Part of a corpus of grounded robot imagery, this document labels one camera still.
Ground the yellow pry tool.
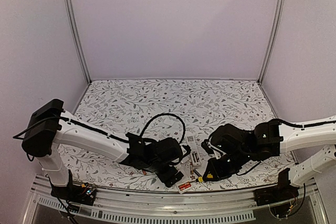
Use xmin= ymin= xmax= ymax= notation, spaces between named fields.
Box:
xmin=195 ymin=174 xmax=214 ymax=183

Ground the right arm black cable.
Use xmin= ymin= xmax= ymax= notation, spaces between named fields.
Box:
xmin=272 ymin=118 xmax=336 ymax=129

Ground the slim white remote control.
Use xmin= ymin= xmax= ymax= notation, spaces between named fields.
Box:
xmin=186 ymin=136 xmax=202 ymax=167

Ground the front aluminium rail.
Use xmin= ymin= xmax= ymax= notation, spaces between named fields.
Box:
xmin=25 ymin=182 xmax=326 ymax=224

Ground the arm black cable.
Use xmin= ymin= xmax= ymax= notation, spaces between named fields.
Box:
xmin=272 ymin=118 xmax=336 ymax=129
xmin=12 ymin=113 xmax=186 ymax=146

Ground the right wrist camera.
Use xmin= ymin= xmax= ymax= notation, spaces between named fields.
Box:
xmin=201 ymin=140 xmax=225 ymax=159

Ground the small white battery cover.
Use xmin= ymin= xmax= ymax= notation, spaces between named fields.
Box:
xmin=162 ymin=119 xmax=175 ymax=128

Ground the left aluminium frame post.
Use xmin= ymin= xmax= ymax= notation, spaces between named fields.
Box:
xmin=64 ymin=0 xmax=92 ymax=84

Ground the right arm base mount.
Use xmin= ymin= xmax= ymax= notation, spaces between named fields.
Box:
xmin=253 ymin=185 xmax=299 ymax=219

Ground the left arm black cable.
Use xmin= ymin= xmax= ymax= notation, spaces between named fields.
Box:
xmin=12 ymin=113 xmax=186 ymax=146

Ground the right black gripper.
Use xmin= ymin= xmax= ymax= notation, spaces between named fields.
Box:
xmin=202 ymin=148 xmax=251 ymax=183

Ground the floral patterned table mat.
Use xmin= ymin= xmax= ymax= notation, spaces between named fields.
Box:
xmin=51 ymin=79 xmax=297 ymax=192

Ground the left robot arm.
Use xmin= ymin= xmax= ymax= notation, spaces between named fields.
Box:
xmin=20 ymin=99 xmax=191 ymax=200

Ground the white remote with display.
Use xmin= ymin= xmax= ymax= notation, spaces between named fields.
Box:
xmin=175 ymin=181 xmax=192 ymax=194

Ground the aluminium frame post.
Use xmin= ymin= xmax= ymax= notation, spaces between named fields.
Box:
xmin=258 ymin=0 xmax=285 ymax=85
xmin=64 ymin=0 xmax=92 ymax=84

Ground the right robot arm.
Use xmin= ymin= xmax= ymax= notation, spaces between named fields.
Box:
xmin=199 ymin=116 xmax=335 ymax=201

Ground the right aluminium frame post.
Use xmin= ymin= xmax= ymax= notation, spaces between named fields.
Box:
xmin=258 ymin=0 xmax=285 ymax=85

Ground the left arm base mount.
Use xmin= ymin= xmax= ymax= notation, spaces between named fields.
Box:
xmin=51 ymin=183 xmax=97 ymax=206

